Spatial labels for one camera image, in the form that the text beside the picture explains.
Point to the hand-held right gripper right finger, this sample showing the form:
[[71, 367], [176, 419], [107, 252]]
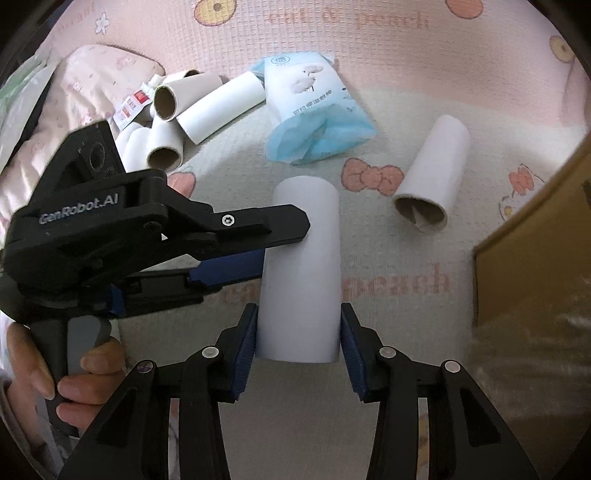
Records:
[[352, 355]]

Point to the person's left hand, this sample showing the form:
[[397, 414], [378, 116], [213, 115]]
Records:
[[92, 383]]

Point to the blue face mask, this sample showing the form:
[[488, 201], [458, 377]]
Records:
[[314, 106]]

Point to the brown cardboard box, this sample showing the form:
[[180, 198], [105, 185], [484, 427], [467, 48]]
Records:
[[521, 286]]

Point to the red and white sachet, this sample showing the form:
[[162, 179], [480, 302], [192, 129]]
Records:
[[131, 108]]

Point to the white and green plastic bag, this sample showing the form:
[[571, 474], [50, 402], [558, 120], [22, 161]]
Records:
[[18, 106]]

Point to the white cardboard tube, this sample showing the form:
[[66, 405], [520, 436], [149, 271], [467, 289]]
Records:
[[300, 277], [436, 161]]

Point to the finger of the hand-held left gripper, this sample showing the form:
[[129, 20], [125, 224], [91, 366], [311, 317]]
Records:
[[258, 226], [226, 272]]

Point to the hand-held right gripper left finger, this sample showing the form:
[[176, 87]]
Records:
[[244, 350]]

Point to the pink printed cloth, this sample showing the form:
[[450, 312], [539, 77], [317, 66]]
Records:
[[87, 78]]

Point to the pink and white printed mat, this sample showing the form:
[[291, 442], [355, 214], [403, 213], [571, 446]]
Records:
[[415, 55]]

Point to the pile of paper tubes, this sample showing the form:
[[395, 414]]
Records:
[[217, 108]]

